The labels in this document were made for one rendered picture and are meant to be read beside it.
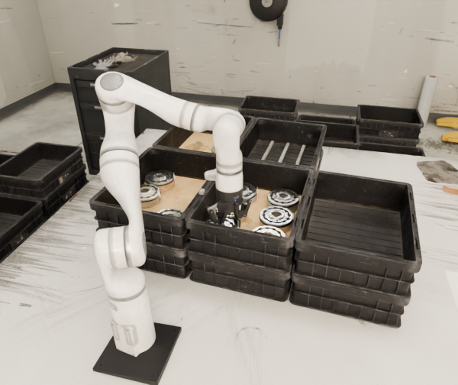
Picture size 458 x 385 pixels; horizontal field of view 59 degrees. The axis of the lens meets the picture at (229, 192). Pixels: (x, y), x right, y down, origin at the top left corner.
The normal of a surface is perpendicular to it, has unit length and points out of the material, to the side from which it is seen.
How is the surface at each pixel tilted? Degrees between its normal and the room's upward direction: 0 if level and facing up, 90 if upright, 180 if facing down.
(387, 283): 90
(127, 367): 4
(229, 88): 90
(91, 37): 90
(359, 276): 90
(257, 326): 0
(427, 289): 0
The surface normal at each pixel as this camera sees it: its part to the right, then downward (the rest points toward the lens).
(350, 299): -0.30, 0.50
